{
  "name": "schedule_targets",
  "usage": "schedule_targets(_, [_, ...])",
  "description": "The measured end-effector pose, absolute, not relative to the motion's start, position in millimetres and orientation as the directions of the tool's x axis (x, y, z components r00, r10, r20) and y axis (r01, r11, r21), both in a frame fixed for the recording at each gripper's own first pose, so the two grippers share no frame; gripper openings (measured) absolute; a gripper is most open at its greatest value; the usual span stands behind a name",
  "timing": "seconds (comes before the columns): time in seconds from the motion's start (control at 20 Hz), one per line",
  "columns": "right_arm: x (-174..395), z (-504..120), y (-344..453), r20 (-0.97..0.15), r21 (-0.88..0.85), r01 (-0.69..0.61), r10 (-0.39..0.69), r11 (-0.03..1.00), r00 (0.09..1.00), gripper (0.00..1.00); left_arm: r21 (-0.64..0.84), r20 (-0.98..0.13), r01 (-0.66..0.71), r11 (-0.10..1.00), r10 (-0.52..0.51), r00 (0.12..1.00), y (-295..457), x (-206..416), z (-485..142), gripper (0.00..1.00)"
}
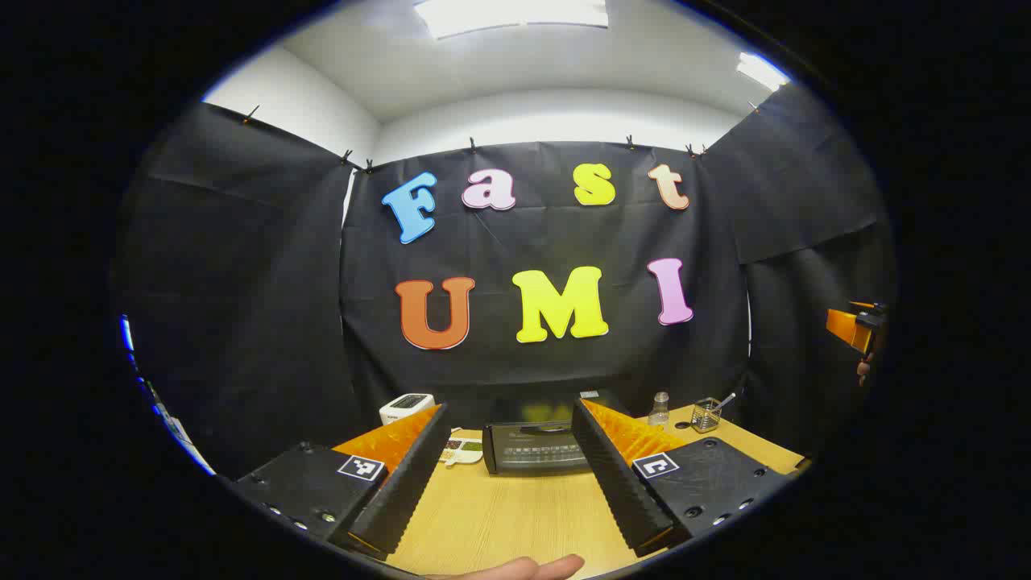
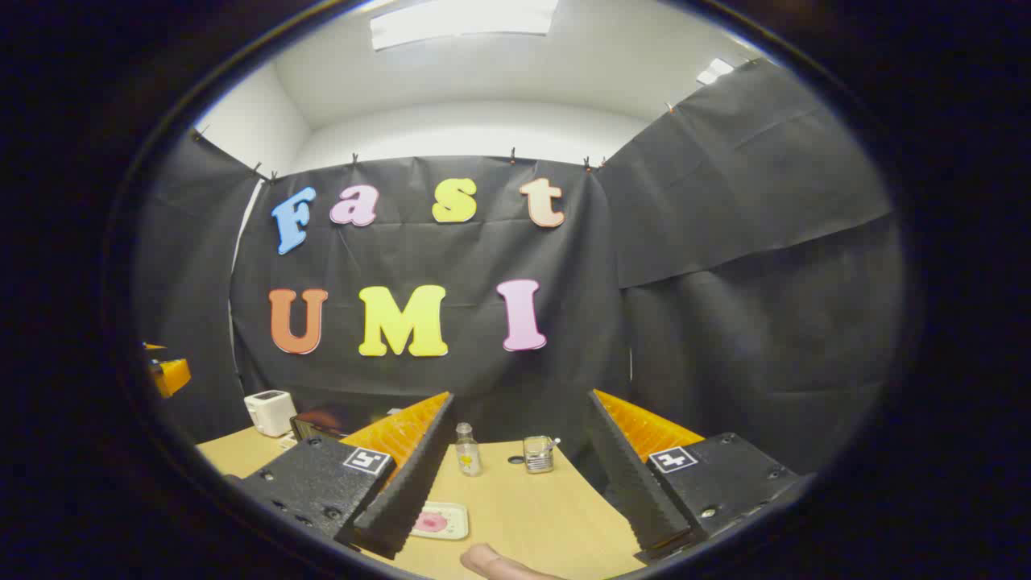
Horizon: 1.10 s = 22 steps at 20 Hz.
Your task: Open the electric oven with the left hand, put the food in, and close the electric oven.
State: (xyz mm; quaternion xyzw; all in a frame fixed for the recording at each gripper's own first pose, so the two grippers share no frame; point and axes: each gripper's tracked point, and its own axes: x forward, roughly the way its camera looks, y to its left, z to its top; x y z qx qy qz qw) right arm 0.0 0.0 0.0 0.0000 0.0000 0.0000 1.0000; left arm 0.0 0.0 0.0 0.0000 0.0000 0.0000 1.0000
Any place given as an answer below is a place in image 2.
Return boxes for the cream square plate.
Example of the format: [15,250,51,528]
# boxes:
[411,501,470,541]

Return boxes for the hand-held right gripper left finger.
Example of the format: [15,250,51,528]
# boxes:
[240,391,456,560]

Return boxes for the large ceiling light panel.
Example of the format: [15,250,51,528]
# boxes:
[371,0,559,51]

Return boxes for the black backdrop cloth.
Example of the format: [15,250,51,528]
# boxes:
[133,58,907,476]

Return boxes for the black electric oven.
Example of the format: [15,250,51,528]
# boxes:
[290,403,404,444]

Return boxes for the metal mesh utensil holder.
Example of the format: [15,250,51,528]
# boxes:
[524,436,557,474]

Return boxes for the clear bottle with yellow label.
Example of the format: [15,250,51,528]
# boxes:
[455,422,482,477]

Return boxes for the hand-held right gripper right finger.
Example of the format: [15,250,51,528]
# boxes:
[586,389,814,564]

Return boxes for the white toaster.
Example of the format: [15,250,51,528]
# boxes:
[244,390,297,438]

